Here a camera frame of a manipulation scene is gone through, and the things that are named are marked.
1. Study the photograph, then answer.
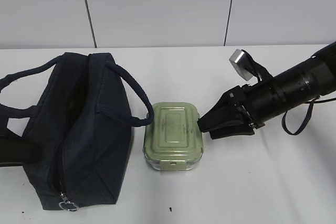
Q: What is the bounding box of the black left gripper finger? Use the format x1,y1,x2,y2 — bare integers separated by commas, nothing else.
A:
1,136,42,167

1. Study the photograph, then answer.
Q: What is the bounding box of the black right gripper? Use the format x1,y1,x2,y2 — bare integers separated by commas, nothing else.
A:
198,84,265,140

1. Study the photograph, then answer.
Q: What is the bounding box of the green lid glass container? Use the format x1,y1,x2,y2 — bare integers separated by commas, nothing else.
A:
143,102,204,171

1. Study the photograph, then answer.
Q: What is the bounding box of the dark navy lunch bag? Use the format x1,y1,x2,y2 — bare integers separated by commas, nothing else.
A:
1,52,154,211

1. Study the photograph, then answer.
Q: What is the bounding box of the silver zipper pull ring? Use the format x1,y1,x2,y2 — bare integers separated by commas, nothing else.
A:
58,192,79,212

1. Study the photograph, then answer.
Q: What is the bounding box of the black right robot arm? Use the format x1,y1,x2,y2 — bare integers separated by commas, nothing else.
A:
197,43,335,140

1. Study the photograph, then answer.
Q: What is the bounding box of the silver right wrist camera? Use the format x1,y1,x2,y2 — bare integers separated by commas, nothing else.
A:
229,49,260,81

